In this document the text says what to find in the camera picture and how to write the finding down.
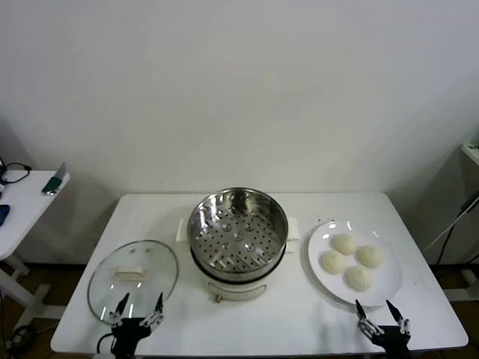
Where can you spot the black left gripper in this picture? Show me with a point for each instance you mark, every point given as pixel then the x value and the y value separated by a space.
pixel 127 334

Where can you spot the white steamed baozi bun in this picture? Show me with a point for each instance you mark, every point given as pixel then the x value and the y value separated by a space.
pixel 344 244
pixel 332 261
pixel 358 277
pixel 369 256

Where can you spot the white round plate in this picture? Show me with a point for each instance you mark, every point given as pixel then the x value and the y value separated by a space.
pixel 385 280

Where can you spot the dark blue object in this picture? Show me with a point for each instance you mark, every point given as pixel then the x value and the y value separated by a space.
pixel 3 215

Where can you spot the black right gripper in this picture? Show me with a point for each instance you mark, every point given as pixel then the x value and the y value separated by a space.
pixel 394 342

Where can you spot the stainless steel steamer basket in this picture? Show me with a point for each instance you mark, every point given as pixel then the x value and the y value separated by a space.
pixel 239 239

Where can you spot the white side table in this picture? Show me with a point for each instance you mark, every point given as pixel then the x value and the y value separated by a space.
pixel 26 209

